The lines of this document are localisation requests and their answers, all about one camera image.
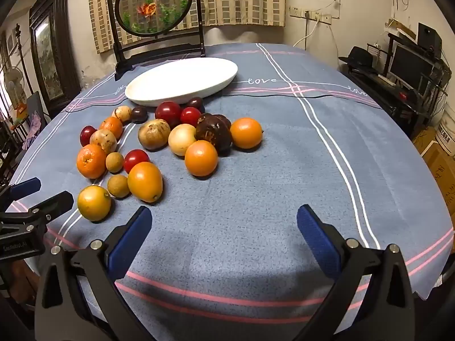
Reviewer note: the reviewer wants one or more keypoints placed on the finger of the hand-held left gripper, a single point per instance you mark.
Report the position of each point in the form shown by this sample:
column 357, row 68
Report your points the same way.
column 25, row 187
column 49, row 207

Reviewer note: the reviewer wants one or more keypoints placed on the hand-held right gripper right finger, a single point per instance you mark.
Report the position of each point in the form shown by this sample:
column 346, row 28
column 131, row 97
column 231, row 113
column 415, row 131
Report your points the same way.
column 316, row 234

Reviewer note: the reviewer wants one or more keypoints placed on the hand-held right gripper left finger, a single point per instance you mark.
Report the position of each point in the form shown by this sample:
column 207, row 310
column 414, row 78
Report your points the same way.
column 129, row 245

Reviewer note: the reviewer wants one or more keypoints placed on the yellow-green orange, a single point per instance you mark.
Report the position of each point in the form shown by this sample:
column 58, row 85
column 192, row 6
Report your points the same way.
column 94, row 202

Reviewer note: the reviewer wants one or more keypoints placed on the brown longan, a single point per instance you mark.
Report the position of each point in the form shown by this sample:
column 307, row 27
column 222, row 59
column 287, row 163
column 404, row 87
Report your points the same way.
column 118, row 185
column 114, row 162

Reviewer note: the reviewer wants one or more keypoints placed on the orange mandarin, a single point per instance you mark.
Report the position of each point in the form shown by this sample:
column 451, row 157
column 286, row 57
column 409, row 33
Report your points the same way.
column 91, row 161
column 112, row 126

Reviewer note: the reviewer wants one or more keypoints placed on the oval yellow-orange kumquat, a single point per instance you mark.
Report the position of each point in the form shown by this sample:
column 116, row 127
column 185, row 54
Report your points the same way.
column 145, row 182

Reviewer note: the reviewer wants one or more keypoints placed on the small dark red plum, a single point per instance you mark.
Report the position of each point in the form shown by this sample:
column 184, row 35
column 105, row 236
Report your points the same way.
column 87, row 135

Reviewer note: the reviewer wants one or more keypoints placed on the red cherry tomato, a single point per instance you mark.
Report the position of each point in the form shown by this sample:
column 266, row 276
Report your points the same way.
column 190, row 116
column 136, row 160

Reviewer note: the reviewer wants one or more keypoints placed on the tan mottled pepino melon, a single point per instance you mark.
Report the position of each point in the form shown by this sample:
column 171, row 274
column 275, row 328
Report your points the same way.
column 103, row 140

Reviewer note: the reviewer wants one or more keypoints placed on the smooth round orange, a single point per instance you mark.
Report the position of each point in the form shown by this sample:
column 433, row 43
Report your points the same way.
column 201, row 158
column 246, row 133

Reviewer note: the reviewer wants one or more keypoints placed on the brown sapodilla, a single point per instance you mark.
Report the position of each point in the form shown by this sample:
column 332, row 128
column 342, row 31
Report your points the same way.
column 154, row 134

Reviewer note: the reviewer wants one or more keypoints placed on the pale yellow loquat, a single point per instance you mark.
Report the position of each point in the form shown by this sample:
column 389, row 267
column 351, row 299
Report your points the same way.
column 182, row 139

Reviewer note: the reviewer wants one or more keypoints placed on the purple striped pepino melon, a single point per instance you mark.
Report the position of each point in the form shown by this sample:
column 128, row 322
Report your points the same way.
column 121, row 113

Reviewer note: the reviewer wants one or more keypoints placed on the dark purple plum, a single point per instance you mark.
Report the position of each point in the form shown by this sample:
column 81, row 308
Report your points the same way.
column 195, row 103
column 139, row 114

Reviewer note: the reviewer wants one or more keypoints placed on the large dark red plum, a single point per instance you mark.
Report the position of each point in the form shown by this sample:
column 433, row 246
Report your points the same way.
column 168, row 113

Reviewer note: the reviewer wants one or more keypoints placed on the white oval plate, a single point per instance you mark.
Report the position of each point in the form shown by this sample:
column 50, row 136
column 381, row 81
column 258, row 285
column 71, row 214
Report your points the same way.
column 177, row 78

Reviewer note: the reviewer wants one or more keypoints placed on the blue striped tablecloth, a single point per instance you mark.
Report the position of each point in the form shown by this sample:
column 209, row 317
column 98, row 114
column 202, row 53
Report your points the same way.
column 266, row 184

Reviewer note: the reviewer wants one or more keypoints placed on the white standing fan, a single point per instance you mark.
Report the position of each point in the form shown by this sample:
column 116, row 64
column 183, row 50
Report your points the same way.
column 12, row 85

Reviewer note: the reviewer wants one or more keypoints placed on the cardboard box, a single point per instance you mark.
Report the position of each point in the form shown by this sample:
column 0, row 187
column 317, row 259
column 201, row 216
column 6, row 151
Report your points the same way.
column 440, row 170

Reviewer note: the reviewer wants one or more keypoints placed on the black computer desk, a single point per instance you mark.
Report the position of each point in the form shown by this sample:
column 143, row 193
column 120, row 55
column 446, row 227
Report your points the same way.
column 376, row 92

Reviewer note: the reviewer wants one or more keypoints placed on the black hat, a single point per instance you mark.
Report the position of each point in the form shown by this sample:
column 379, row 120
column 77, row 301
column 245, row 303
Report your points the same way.
column 359, row 57

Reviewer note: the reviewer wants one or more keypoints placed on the computer monitor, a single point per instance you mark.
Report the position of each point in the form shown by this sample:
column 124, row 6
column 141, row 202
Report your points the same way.
column 408, row 65

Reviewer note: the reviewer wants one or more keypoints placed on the round embroidered table screen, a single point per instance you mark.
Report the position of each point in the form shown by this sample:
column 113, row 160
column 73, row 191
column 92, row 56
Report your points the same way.
column 156, row 17

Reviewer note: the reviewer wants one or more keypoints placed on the black speaker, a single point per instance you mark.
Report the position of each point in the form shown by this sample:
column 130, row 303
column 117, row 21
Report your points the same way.
column 428, row 39

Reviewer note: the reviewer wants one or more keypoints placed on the beige checked curtain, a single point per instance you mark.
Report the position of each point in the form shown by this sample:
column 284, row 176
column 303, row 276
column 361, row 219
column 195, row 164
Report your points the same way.
column 241, row 0

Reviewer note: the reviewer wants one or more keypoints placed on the white wall socket strip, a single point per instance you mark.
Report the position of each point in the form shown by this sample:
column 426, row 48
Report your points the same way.
column 316, row 16

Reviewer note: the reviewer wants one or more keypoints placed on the white wall socket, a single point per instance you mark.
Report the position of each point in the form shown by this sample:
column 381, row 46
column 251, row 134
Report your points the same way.
column 295, row 10

